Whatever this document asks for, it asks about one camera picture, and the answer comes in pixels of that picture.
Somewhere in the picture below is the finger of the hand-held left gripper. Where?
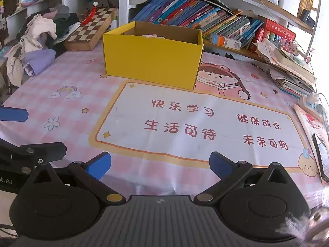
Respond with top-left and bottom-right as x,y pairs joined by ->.
0,138 -> 67,174
0,105 -> 29,122

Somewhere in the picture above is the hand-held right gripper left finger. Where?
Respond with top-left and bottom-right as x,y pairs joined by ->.
24,151 -> 126,206

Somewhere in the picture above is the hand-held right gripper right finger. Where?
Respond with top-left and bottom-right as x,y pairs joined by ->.
193,151 -> 296,206

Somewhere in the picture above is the yellow cardboard box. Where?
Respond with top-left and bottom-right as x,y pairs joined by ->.
103,21 -> 204,91

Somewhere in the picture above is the pink checked desktop mat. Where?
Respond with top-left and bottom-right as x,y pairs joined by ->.
0,45 -> 329,211

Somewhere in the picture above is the purple garment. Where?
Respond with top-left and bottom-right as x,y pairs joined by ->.
23,49 -> 56,76

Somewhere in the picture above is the pile of clothes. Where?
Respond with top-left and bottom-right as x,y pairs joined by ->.
6,4 -> 81,86

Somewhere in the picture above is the pink printed booklet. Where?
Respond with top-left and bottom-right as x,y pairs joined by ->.
293,104 -> 329,165

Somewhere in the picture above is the black phone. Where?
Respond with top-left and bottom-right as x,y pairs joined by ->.
312,133 -> 329,184

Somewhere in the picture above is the white power strip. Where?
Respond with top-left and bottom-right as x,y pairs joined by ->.
298,93 -> 329,114

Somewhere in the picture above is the wooden chessboard box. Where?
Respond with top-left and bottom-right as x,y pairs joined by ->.
63,7 -> 117,51

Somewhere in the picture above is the stack of papers and books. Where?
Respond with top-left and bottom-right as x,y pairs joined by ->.
257,37 -> 318,98

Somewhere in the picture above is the small white orange box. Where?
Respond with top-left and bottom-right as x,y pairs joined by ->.
209,33 -> 242,50

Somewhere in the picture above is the red tassel ornament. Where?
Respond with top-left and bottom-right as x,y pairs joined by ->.
81,2 -> 99,26

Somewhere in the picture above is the thick red dictionary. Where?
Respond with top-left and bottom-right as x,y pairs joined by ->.
257,19 -> 296,47

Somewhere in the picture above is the row of colourful books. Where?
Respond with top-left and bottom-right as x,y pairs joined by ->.
130,0 -> 264,49

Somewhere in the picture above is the white desk shelf unit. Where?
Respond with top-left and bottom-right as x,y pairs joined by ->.
5,0 -> 322,65

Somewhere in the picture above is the white pen storage box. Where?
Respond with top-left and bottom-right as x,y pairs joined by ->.
278,0 -> 301,17

